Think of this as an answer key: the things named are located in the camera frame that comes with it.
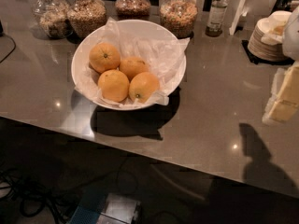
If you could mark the white paper liner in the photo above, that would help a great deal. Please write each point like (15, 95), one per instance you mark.
(162, 55)

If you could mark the white card sign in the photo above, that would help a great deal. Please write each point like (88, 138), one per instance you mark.
(240, 10)

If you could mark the black tray under plates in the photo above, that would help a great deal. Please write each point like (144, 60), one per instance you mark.
(256, 60)

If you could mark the stack of white plates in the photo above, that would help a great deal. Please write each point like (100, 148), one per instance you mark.
(266, 39)

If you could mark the grey box on floor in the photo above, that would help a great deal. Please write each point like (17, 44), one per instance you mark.
(97, 207)

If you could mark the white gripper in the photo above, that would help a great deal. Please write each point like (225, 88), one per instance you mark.
(291, 36)

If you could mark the orange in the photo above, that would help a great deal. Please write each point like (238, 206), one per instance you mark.
(142, 86)
(132, 66)
(114, 85)
(104, 56)

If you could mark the glass cereal jar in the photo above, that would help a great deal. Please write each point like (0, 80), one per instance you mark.
(133, 9)
(178, 16)
(86, 16)
(51, 15)

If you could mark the white ceramic bowl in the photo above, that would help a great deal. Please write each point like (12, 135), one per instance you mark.
(81, 53)

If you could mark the glass cereal jar far left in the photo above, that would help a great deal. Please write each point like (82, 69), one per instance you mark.
(51, 15)

